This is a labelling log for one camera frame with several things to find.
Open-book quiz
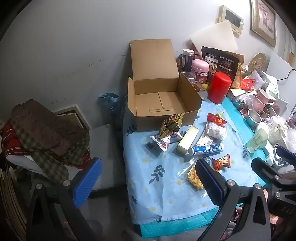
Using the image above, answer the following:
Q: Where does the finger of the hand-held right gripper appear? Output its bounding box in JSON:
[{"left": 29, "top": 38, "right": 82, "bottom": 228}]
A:
[
  {"left": 252, "top": 158, "right": 282, "bottom": 186},
  {"left": 277, "top": 146, "right": 296, "bottom": 165}
]

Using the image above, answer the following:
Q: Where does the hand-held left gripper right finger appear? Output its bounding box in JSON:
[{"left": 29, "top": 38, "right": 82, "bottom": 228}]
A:
[{"left": 195, "top": 159, "right": 271, "bottom": 241}]

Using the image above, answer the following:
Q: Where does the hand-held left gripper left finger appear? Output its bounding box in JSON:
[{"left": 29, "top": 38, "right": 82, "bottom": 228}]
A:
[{"left": 26, "top": 158, "right": 102, "bottom": 241}]

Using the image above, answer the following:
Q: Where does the clear packet of yellow snacks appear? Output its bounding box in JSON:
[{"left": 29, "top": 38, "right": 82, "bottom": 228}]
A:
[{"left": 177, "top": 160, "right": 205, "bottom": 191}]

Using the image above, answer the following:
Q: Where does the small red snack packet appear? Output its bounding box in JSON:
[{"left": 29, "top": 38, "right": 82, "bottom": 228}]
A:
[{"left": 211, "top": 153, "right": 231, "bottom": 172}]

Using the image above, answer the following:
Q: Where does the blue white tube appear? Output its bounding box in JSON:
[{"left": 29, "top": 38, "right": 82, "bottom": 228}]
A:
[{"left": 188, "top": 143, "right": 225, "bottom": 157}]

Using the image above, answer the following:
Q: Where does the small rectangular tan carton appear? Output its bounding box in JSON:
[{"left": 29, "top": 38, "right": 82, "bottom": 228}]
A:
[{"left": 176, "top": 126, "right": 200, "bottom": 155}]

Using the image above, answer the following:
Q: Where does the white purple snack packet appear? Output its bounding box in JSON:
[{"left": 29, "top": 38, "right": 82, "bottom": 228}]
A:
[{"left": 149, "top": 132, "right": 183, "bottom": 152}]

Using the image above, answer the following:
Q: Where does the large red snack packet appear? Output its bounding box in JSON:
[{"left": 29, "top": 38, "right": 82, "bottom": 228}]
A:
[{"left": 206, "top": 113, "right": 227, "bottom": 127}]

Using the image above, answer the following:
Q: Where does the gold patterned snack packet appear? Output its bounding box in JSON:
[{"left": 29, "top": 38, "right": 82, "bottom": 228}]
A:
[{"left": 158, "top": 113, "right": 185, "bottom": 139}]

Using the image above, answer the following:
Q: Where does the cardboard box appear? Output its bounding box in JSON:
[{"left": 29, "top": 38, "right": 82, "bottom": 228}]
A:
[{"left": 127, "top": 39, "right": 202, "bottom": 133}]

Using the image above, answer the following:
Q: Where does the floral blue tablecloth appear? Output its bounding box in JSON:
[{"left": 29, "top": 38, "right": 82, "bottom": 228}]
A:
[{"left": 122, "top": 100, "right": 266, "bottom": 225}]

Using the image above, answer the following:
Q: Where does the green checked cloth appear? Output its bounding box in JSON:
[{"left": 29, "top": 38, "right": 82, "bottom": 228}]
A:
[{"left": 10, "top": 113, "right": 90, "bottom": 183}]

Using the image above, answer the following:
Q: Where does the teal metal-lined mug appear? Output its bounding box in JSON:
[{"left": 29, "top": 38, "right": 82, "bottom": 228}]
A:
[{"left": 246, "top": 109, "right": 262, "bottom": 128}]

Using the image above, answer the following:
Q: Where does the white round snack packet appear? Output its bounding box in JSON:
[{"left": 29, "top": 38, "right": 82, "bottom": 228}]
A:
[{"left": 206, "top": 122, "right": 227, "bottom": 141}]

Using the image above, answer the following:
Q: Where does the teal table mat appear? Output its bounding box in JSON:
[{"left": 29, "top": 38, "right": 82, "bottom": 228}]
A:
[{"left": 136, "top": 96, "right": 266, "bottom": 239}]

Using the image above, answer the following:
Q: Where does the pink patterned cup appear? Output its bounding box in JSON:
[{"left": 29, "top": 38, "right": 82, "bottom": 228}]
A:
[
  {"left": 255, "top": 88, "right": 275, "bottom": 105},
  {"left": 253, "top": 96, "right": 270, "bottom": 113}
]

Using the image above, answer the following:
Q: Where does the white paper sheet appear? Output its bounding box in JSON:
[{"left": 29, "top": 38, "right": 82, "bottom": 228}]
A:
[
  {"left": 189, "top": 20, "right": 238, "bottom": 54},
  {"left": 251, "top": 70, "right": 270, "bottom": 91}
]

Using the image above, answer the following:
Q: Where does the red gift packet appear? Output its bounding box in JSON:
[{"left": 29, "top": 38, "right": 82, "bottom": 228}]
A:
[{"left": 240, "top": 78, "right": 256, "bottom": 91}]

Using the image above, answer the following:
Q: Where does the blue plastic bag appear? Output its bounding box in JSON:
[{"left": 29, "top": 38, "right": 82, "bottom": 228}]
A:
[{"left": 99, "top": 93, "right": 127, "bottom": 114}]

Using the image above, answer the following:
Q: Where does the white refrigerator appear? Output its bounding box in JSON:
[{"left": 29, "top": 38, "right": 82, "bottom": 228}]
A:
[{"left": 266, "top": 51, "right": 296, "bottom": 112}]

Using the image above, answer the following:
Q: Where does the red plaid cloth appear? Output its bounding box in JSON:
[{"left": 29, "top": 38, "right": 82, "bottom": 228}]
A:
[{"left": 1, "top": 124, "right": 26, "bottom": 160}]

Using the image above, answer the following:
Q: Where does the red canister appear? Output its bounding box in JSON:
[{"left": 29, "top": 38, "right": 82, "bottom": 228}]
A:
[{"left": 208, "top": 72, "right": 232, "bottom": 105}]

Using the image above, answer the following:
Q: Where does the clear jar with orange label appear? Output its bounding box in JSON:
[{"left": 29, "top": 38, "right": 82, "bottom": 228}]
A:
[
  {"left": 184, "top": 72, "right": 198, "bottom": 84},
  {"left": 193, "top": 81, "right": 208, "bottom": 100}
]

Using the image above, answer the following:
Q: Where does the gold foil bag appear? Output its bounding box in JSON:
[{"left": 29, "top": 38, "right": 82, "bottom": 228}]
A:
[{"left": 231, "top": 54, "right": 245, "bottom": 90}]

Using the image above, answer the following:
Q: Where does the woven plate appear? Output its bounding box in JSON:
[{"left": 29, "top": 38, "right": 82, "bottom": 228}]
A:
[{"left": 245, "top": 53, "right": 267, "bottom": 75}]

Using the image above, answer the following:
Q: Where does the pink jar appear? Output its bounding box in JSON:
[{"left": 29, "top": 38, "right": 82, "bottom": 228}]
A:
[{"left": 191, "top": 59, "right": 210, "bottom": 84}]

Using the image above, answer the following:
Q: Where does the black pouch bag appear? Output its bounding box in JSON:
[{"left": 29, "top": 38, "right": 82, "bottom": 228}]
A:
[{"left": 201, "top": 46, "right": 240, "bottom": 87}]

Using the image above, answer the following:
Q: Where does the dark purple jar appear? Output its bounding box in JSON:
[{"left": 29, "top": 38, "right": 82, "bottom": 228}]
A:
[{"left": 181, "top": 49, "right": 195, "bottom": 72}]

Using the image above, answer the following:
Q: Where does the framed picture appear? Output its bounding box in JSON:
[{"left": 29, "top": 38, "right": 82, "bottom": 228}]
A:
[{"left": 250, "top": 0, "right": 277, "bottom": 48}]

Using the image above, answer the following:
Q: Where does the leaning picture frame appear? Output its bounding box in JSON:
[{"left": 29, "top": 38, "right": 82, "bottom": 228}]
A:
[{"left": 54, "top": 105, "right": 92, "bottom": 130}]

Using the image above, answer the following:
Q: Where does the black cable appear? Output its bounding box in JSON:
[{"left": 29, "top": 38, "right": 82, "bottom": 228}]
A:
[{"left": 276, "top": 68, "right": 296, "bottom": 81}]

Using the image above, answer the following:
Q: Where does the wall intercom panel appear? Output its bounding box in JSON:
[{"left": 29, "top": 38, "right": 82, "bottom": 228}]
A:
[{"left": 217, "top": 5, "right": 244, "bottom": 36}]

